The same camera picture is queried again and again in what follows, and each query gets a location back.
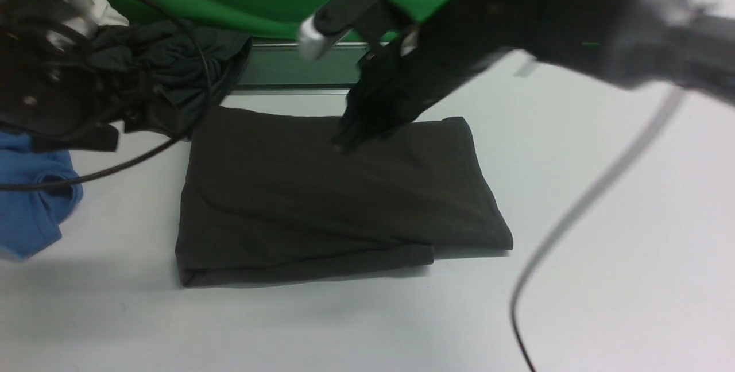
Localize blue shirt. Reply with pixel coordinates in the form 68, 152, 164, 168
1, 133, 83, 261

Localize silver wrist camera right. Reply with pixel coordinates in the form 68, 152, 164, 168
297, 0, 415, 61

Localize silver table cable tray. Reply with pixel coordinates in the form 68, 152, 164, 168
234, 40, 367, 94

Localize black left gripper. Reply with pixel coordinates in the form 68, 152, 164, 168
1, 12, 156, 153

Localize dark teal shirt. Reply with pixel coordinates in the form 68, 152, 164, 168
87, 21, 253, 137

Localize white shirt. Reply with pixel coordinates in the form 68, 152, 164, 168
2, 0, 129, 31

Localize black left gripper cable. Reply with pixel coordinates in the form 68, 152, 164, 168
0, 0, 212, 192

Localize dark gray long-sleeve top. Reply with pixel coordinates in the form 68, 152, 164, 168
174, 107, 514, 288

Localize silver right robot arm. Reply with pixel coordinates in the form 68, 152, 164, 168
333, 0, 733, 152

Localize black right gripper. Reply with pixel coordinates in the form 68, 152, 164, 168
333, 0, 629, 152

